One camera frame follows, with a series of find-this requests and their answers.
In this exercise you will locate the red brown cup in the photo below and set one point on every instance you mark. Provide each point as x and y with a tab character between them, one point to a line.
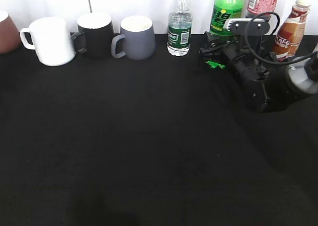
9	34

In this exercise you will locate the white ceramic mug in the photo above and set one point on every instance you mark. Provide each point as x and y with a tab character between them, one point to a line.
50	39

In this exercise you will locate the clear water bottle green label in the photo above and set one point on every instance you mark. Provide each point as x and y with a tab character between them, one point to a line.
179	28

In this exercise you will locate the black ceramic mug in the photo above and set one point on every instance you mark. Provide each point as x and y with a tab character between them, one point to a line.
94	36

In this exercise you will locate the black tablecloth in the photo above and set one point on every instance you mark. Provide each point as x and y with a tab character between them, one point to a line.
159	142

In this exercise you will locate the green sprite bottle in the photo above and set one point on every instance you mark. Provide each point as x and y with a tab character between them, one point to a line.
222	11

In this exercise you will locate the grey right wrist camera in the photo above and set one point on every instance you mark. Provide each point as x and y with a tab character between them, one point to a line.
253	30

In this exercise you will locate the brown coffee drink bottle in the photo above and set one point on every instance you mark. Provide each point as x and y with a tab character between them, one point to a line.
291	32

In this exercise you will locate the dark cola bottle red label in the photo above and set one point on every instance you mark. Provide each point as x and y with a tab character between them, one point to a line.
256	7

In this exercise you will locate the grey ceramic mug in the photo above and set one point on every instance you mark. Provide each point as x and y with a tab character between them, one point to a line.
136	40

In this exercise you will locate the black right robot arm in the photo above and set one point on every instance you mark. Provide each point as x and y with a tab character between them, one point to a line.
267	85

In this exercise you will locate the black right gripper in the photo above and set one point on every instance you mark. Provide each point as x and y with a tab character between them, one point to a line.
240	63

